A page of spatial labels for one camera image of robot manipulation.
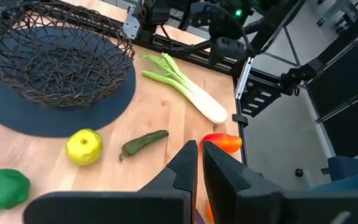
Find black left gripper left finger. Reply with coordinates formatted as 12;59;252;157
137;139;198;224

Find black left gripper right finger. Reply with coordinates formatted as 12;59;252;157
202;141;285;224

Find red and orange mango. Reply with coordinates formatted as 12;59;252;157
199;133;243;155

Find green pickle cucumber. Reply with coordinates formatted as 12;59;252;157
119;129;170;162

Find green and white leek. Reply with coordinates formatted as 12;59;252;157
140;52;229;124

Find yellow-green apple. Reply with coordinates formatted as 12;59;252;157
65;128;104;166

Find green bell pepper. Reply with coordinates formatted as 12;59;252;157
0;169;31;211

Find black table edge clamp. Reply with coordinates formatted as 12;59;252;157
232;114;249;128

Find blue chair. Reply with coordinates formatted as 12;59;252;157
327;155;358;191

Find dark side cart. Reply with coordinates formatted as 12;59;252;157
306;24;358;156

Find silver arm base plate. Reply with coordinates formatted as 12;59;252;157
122;12;141;40

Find dark woven wire basket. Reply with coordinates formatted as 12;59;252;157
0;0;135;108

